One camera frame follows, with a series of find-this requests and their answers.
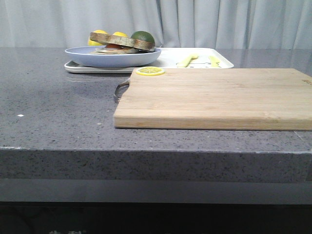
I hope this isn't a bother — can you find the bread slice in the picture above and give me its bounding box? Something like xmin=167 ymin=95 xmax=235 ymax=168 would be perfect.
xmin=89 ymin=32 xmax=155 ymax=52
xmin=90 ymin=47 xmax=139 ymax=54

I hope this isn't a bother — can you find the fried egg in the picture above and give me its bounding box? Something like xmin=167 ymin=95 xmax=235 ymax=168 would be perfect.
xmin=96 ymin=43 xmax=124 ymax=54

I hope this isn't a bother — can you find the blue plate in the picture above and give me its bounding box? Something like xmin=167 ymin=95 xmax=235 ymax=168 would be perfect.
xmin=65 ymin=46 xmax=161 ymax=68

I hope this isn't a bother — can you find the white bear tray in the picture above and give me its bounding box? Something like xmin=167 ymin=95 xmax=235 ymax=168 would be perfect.
xmin=64 ymin=48 xmax=234 ymax=74

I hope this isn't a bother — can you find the lemon slice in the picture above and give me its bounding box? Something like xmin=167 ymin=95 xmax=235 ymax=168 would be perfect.
xmin=136 ymin=66 xmax=165 ymax=76

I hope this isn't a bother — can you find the yellow plastic fork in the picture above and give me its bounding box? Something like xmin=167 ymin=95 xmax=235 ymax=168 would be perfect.
xmin=176 ymin=53 xmax=199 ymax=68

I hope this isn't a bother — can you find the wooden cutting board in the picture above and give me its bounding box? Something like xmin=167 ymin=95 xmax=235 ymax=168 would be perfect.
xmin=114 ymin=68 xmax=312 ymax=131

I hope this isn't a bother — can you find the yellow plastic knife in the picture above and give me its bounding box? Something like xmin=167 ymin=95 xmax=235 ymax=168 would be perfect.
xmin=209 ymin=56 xmax=220 ymax=68

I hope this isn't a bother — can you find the green lime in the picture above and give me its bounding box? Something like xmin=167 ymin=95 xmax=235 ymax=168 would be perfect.
xmin=131 ymin=31 xmax=155 ymax=44

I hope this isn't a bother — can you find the yellow lemon right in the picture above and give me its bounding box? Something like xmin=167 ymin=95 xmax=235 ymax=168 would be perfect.
xmin=113 ymin=31 xmax=128 ymax=38

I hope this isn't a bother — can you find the yellow lemon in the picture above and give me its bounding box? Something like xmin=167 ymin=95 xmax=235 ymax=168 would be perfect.
xmin=113 ymin=31 xmax=128 ymax=38
xmin=88 ymin=30 xmax=108 ymax=46

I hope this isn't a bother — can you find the yellow lemon left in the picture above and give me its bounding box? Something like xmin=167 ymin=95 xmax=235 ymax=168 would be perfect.
xmin=88 ymin=30 xmax=108 ymax=46

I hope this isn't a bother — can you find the grey curtain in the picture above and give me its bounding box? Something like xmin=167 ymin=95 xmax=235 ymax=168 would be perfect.
xmin=0 ymin=0 xmax=312 ymax=49

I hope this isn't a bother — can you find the metal board handle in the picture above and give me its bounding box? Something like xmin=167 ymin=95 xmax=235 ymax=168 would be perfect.
xmin=113 ymin=80 xmax=130 ymax=103

